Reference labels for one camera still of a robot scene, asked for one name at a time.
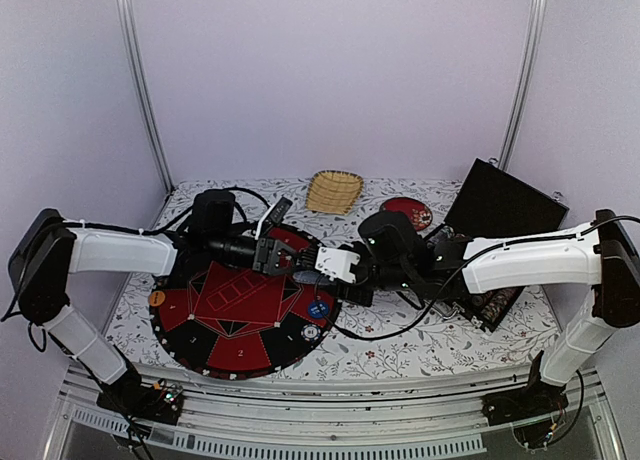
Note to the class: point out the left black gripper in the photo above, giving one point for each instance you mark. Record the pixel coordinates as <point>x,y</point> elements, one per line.
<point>276,247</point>

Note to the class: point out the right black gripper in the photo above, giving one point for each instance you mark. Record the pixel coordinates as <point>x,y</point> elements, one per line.
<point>343,294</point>

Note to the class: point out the blue small blind chip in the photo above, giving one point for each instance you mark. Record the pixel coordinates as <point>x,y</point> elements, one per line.
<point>318,310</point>

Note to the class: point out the blue white ten chip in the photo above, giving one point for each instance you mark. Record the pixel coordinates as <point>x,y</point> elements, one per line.
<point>311,332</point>

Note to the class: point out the orange dealer button chip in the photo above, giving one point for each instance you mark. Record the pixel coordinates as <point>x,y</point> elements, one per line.
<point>156,298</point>

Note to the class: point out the blue checkered card deck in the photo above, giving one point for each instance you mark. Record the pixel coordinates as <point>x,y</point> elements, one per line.
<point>311,278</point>

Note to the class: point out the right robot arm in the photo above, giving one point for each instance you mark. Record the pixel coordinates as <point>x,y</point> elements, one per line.
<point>598,254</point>

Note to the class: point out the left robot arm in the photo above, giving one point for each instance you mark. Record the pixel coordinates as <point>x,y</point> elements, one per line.
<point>55,248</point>

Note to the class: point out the round red black poker mat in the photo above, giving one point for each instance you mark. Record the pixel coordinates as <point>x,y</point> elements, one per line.
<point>223,320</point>

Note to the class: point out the woven bamboo basket tray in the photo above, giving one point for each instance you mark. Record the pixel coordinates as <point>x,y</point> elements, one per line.
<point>333,192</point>

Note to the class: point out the red floral round plate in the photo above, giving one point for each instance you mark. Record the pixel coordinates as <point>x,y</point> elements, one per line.
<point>419,214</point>

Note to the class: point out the black poker chip case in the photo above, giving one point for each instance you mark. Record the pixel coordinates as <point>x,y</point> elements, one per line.
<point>494,204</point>

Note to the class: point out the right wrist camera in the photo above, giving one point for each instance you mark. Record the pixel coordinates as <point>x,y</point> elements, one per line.
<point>337,264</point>

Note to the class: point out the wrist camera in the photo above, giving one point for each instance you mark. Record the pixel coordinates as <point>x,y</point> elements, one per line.
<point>272,217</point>
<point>337,264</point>

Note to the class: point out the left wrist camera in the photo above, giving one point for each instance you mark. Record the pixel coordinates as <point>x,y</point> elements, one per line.
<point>272,217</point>

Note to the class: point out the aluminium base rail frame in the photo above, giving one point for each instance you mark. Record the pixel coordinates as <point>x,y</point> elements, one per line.
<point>407,418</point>

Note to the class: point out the left aluminium corner post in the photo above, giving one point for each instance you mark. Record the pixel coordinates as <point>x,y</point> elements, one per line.
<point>134,56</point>

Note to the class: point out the aluminium corner post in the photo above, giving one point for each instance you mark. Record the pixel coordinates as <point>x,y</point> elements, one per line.
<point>531,46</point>
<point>134,56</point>

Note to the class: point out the right aluminium corner post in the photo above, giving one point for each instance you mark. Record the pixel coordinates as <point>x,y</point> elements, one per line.
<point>531,46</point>

